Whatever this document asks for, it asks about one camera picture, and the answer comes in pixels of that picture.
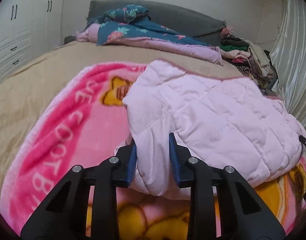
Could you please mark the pink cartoon fleece blanket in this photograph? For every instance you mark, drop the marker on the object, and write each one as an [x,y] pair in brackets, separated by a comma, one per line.
[87,123]

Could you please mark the white wardrobe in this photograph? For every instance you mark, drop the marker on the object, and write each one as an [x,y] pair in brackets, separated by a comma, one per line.
[28,29]

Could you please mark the beige bed sheet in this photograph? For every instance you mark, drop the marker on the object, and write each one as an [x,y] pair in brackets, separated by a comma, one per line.
[26,93]

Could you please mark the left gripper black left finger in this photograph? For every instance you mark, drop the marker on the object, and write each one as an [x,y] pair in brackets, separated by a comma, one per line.
[83,204]

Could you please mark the teal floral quilt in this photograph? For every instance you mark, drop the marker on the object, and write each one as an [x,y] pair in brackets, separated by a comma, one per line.
[131,26]

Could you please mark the grey headboard cushion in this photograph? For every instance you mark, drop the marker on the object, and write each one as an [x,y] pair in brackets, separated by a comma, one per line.
[182,20]

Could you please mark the pile of folded clothes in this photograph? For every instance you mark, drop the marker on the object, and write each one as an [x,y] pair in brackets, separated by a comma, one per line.
[250,59]

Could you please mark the light pink quilted jacket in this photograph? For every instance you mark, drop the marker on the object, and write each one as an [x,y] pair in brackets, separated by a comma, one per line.
[222,122]

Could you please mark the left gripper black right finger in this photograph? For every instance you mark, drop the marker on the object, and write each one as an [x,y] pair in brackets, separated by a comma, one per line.
[222,203]

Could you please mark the white satin curtain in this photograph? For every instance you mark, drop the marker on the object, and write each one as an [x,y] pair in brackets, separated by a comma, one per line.
[289,59]

